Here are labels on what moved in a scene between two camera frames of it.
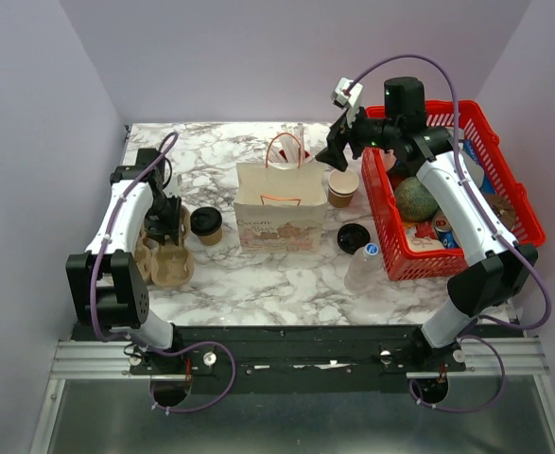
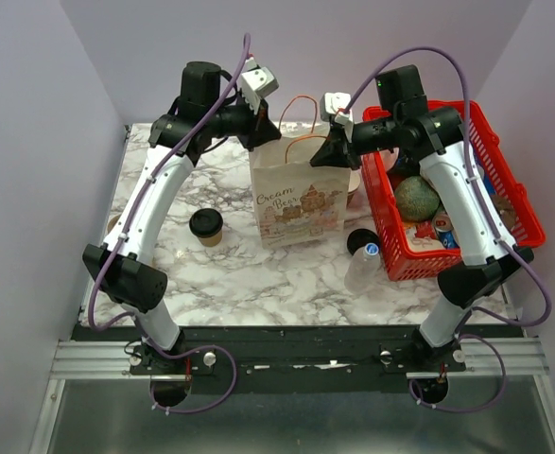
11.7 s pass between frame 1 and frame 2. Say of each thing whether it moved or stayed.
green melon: stayed
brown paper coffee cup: stayed
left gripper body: moved
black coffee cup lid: stayed
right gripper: stayed
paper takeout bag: moved
